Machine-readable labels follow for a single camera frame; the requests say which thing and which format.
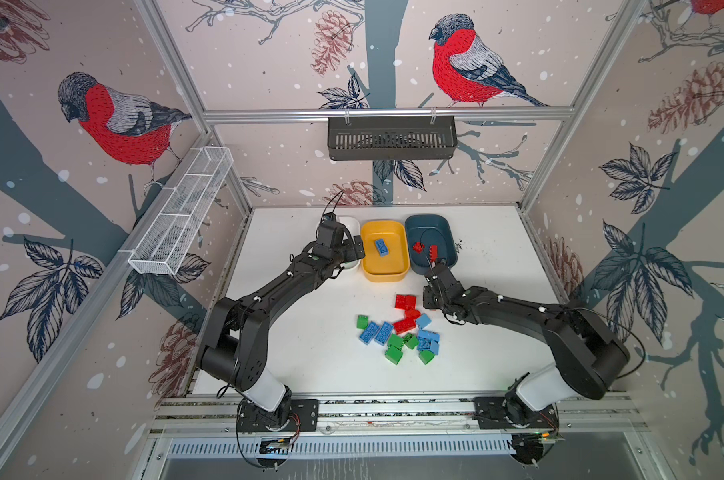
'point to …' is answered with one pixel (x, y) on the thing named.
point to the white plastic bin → (353, 224)
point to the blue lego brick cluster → (428, 341)
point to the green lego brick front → (393, 354)
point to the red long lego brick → (405, 302)
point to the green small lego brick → (362, 321)
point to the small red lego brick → (418, 247)
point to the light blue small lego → (423, 321)
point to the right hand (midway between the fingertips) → (427, 295)
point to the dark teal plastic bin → (424, 230)
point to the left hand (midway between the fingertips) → (351, 243)
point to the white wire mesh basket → (181, 210)
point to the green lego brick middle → (408, 339)
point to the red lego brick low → (408, 323)
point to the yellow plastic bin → (393, 267)
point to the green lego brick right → (426, 356)
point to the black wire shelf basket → (392, 138)
